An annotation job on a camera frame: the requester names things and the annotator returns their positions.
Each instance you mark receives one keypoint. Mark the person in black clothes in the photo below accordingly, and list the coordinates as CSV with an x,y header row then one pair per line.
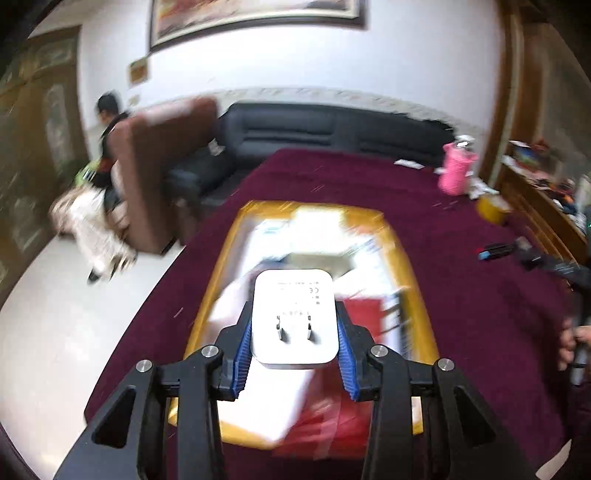
x,y
93,211

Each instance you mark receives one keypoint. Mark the red plastic bag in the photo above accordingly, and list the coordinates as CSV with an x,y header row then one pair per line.
x,y
360,408

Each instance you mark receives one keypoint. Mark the white power adapter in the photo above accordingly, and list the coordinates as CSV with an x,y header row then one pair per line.
x,y
294,320

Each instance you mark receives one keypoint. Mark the yellow packing tape roll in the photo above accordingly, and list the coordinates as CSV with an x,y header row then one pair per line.
x,y
494,209

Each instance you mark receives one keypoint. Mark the black leather headboard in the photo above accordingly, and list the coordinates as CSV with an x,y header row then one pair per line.
x,y
250,132

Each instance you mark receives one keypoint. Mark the wooden brick pattern cabinet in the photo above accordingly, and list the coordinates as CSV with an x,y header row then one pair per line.
x,y
552,230

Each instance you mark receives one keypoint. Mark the small wall plaque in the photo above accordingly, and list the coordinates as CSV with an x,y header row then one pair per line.
x,y
138,71

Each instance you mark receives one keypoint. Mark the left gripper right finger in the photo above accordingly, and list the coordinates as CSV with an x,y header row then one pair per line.
x,y
428,420

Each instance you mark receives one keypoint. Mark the pink knitted sleeve bottle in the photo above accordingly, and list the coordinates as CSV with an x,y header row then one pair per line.
x,y
459,157

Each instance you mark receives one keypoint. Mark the framed wall painting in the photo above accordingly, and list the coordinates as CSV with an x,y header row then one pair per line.
x,y
174,21

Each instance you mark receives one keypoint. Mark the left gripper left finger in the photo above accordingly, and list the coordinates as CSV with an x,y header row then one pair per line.
x,y
126,438

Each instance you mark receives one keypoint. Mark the yellow cardboard box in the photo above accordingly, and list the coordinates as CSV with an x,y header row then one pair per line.
x,y
293,262

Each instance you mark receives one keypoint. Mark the person right hand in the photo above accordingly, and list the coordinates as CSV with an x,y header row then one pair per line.
x,y
570,337

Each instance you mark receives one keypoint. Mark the maroon bed cover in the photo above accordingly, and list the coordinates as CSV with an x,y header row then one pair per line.
x,y
499,322

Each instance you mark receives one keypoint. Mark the brown upholstered chair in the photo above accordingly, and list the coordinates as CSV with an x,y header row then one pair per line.
x,y
145,146

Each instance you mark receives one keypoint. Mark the white stuffed toy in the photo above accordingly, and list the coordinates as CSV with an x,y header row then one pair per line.
x,y
478,188

